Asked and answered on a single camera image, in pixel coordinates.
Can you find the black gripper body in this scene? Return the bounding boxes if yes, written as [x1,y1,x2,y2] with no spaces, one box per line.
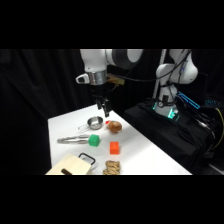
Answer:
[91,83,108,102]

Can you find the steel measuring cup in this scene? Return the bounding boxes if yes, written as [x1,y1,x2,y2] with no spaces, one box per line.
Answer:
[77,116,105,132]

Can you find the brown plush toy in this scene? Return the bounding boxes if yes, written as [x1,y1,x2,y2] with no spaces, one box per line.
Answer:
[105,120,123,135]

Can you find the green cube block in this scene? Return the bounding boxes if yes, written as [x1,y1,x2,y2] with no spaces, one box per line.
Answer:
[88,134,101,147]

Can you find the orange block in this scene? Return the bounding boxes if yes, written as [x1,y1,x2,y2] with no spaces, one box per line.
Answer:
[109,141,120,156]

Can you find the metal tongs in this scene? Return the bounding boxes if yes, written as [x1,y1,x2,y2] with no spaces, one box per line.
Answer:
[56,134,91,145]

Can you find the black curtain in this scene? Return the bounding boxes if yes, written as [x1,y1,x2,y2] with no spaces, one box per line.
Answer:
[0,49,224,176]

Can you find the wooden box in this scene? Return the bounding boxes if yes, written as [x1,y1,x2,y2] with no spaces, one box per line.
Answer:
[45,152,94,176]

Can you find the black robot stand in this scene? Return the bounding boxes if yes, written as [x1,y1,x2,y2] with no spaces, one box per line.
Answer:
[123,98,224,176]

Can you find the blue lit device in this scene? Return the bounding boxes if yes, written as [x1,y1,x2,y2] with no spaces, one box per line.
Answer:
[176,91,202,111]

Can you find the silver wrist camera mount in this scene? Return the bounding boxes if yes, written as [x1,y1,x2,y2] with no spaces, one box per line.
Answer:
[75,70,108,86]

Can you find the black wire handle frame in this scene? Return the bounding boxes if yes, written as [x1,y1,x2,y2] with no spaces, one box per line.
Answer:
[78,152,97,167]

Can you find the black cable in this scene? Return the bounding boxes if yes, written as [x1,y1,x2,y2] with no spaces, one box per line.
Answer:
[107,49,193,83]

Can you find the yellow cable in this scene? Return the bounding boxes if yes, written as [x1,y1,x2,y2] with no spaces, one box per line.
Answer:
[215,107,224,151]

